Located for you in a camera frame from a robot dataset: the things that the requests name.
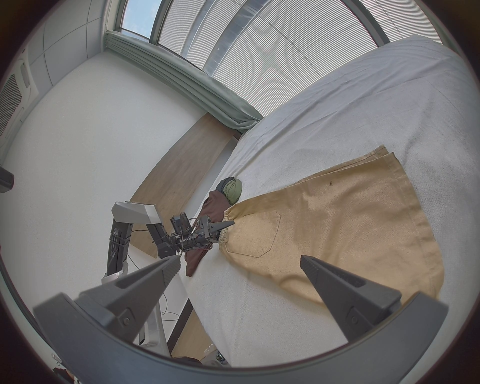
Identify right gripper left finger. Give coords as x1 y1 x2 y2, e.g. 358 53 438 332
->
77 256 182 343

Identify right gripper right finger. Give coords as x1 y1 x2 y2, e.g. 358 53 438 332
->
299 254 403 344

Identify tan shorts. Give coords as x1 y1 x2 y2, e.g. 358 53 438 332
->
217 145 445 312

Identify bed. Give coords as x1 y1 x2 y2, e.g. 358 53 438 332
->
129 35 480 368

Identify brown shorts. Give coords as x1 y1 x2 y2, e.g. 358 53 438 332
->
185 190 231 277

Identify green garment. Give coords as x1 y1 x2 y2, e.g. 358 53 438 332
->
222 177 244 205

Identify grey-green curtain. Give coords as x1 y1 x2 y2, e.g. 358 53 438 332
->
104 31 263 132

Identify window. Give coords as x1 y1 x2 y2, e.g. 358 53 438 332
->
120 0 456 117

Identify ceiling air conditioner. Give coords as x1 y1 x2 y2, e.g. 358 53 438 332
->
0 47 39 149

